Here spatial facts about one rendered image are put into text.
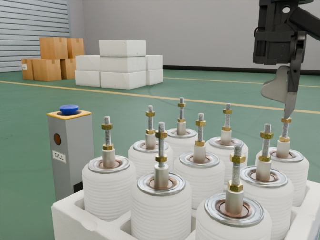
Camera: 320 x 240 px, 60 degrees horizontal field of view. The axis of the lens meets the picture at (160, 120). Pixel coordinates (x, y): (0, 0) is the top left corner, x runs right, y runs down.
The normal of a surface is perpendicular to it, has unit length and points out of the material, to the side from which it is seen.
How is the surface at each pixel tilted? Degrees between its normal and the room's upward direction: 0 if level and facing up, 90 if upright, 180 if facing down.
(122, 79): 90
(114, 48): 90
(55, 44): 90
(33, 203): 0
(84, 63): 90
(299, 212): 0
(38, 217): 0
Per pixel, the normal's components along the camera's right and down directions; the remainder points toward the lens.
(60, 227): -0.61, 0.20
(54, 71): 0.86, 0.13
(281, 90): -0.40, 0.14
